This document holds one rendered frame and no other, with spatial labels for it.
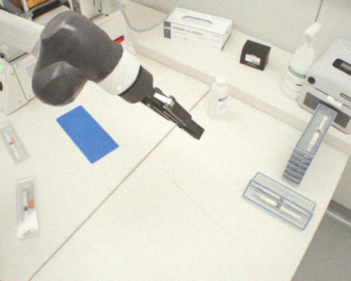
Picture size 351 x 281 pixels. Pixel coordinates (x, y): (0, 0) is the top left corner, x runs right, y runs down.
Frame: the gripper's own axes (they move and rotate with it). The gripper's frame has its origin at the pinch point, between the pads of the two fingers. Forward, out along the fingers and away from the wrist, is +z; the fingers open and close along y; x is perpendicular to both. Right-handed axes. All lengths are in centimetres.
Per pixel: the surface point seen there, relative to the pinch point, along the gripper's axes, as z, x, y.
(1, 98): -28, -17, -61
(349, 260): 124, -5, 7
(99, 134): -1.9, -10.8, -33.7
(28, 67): -27, -4, -53
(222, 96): 13.7, 15.6, -10.8
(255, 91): 26.5, 25.4, -11.8
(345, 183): 103, 25, -4
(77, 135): -6.2, -14.4, -37.4
